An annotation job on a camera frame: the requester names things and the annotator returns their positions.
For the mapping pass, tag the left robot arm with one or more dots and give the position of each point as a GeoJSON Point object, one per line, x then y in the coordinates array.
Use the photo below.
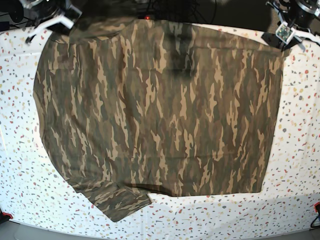
{"type": "Point", "coordinates": [295, 19]}

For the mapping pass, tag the power strip with red light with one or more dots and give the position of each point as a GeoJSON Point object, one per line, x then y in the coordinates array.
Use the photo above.
{"type": "Point", "coordinates": [147, 17]}

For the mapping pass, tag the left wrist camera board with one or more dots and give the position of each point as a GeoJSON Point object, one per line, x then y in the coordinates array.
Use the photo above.
{"type": "Point", "coordinates": [285, 33]}

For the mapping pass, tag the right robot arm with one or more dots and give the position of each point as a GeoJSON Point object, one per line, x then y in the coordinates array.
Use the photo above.
{"type": "Point", "coordinates": [49, 13]}

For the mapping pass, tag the orange clamp with cable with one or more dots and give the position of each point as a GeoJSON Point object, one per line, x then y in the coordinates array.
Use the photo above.
{"type": "Point", "coordinates": [315, 224]}

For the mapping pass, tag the terrazzo pattern table cloth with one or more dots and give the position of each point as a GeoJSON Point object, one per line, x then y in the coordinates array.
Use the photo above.
{"type": "Point", "coordinates": [35, 195]}

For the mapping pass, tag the camouflage T-shirt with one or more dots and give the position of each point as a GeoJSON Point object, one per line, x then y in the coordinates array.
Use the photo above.
{"type": "Point", "coordinates": [132, 107]}

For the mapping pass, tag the red black table clamp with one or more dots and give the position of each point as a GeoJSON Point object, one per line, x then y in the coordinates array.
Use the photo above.
{"type": "Point", "coordinates": [5, 217]}

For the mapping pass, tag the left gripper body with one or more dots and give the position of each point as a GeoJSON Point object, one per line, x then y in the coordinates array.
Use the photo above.
{"type": "Point", "coordinates": [297, 13]}

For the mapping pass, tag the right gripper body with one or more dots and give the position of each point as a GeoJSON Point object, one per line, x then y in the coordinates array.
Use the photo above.
{"type": "Point", "coordinates": [46, 9]}

